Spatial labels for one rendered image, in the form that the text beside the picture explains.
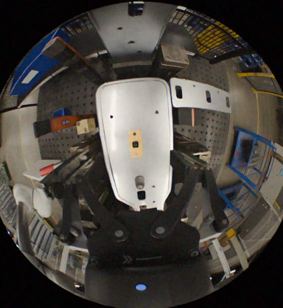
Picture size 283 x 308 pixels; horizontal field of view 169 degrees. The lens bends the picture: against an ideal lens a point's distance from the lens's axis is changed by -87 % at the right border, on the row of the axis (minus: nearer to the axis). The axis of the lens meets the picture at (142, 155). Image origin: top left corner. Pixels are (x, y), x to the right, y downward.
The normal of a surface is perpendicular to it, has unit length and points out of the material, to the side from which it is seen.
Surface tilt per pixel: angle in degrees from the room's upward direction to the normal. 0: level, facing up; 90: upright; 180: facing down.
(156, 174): 0
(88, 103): 0
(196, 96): 0
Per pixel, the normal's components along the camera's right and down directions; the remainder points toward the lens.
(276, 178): -1.00, 0.00
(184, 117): 0.07, 0.36
